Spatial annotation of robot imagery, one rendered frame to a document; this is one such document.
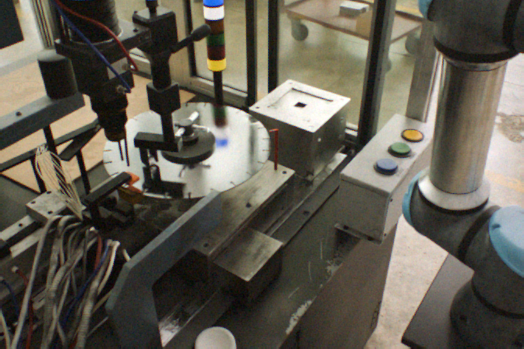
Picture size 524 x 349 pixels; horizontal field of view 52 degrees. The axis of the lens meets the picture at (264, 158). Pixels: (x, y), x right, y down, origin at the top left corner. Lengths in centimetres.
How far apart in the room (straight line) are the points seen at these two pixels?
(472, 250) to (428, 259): 128
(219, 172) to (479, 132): 45
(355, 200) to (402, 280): 104
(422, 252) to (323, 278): 119
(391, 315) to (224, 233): 110
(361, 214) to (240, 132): 30
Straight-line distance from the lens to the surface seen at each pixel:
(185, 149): 104
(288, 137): 124
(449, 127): 83
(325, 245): 114
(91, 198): 93
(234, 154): 103
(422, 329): 104
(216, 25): 125
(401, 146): 116
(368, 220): 112
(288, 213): 119
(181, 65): 167
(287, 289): 105
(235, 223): 103
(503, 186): 269
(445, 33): 74
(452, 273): 114
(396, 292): 207
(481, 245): 93
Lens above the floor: 156
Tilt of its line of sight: 36 degrees down
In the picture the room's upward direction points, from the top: straight up
